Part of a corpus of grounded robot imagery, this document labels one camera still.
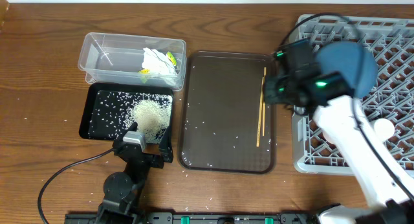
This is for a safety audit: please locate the dark blue plate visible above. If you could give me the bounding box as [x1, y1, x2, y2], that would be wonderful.
[316, 41, 378, 98]

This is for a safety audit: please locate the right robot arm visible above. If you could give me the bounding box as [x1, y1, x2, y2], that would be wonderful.
[263, 39, 413, 223]

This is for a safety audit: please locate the pile of rice grains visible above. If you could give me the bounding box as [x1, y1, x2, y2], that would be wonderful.
[124, 98, 172, 144]

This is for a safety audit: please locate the black plastic tray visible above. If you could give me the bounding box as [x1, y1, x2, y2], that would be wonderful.
[79, 83, 173, 140]

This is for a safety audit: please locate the pink plastic cup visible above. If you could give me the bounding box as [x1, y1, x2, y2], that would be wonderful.
[322, 131, 335, 144]

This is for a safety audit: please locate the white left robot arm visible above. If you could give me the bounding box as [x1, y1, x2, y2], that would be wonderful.
[94, 122, 173, 224]

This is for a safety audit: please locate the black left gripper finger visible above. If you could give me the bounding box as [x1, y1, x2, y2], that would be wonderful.
[120, 122, 138, 140]
[158, 126, 173, 163]

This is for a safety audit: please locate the wooden chopstick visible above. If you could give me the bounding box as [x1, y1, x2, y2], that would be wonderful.
[261, 67, 267, 137]
[256, 77, 265, 148]

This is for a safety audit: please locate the brown serving tray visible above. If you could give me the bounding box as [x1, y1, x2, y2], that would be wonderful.
[177, 51, 276, 174]

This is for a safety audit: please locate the clear plastic bin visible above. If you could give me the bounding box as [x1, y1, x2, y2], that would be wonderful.
[78, 32, 187, 91]

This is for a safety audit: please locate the white plastic cup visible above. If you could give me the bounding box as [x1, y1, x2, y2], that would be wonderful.
[371, 118, 395, 142]

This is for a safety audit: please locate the grey dishwasher rack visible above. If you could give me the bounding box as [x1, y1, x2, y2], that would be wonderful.
[292, 16, 413, 175]

